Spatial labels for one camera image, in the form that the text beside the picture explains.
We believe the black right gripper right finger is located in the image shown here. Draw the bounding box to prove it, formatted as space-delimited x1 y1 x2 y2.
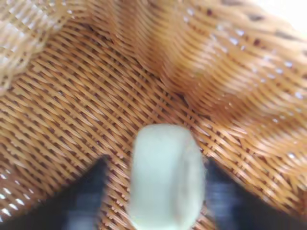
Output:
205 158 307 230

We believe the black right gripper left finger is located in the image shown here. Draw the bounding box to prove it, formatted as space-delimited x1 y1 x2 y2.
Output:
0 155 109 230

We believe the pale round egg yolk pastry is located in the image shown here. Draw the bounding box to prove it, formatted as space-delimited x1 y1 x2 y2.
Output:
129 123 206 230

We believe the brown woven wicker basket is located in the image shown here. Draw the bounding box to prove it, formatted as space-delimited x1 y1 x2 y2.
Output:
0 0 307 230

